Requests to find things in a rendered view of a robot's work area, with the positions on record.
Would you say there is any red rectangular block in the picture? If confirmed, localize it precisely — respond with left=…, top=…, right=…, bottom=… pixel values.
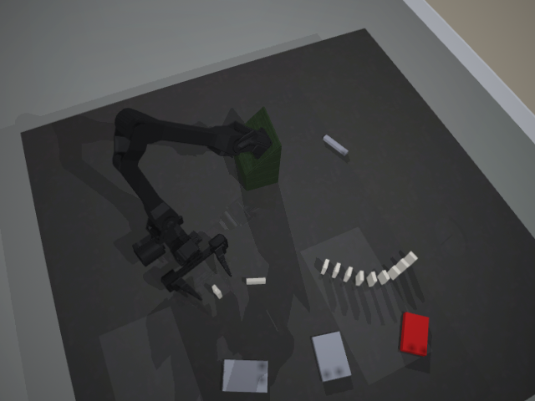
left=400, top=312, right=429, bottom=357

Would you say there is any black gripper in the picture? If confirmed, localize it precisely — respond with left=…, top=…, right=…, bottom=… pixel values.
left=161, top=234, right=232, bottom=300

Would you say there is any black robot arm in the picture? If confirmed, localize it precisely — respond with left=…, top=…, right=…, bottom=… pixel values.
left=113, top=108, right=273, bottom=266

